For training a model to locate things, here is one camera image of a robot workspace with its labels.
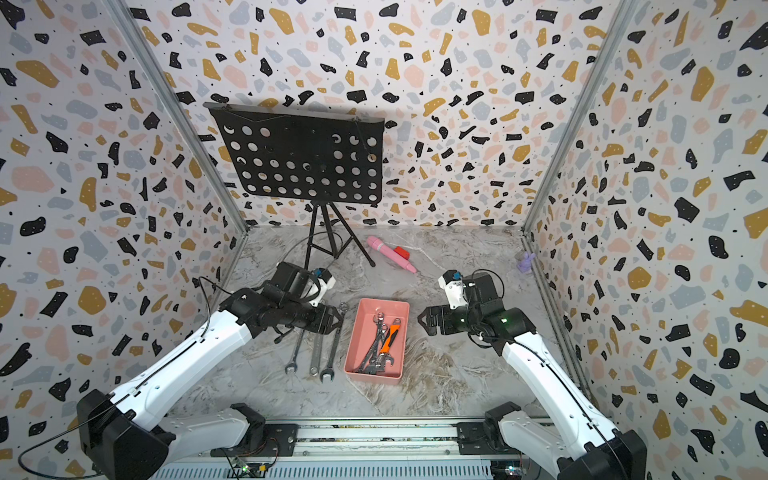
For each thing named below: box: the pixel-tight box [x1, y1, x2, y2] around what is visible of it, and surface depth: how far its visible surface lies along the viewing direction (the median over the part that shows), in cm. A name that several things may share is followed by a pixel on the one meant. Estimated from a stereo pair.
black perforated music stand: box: [203, 103, 385, 269], surface depth 78 cm
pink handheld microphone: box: [367, 236, 417, 274], surface depth 114 cm
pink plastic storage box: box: [343, 298, 410, 385], surface depth 92 cm
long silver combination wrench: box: [310, 332, 324, 377], surface depth 89 cm
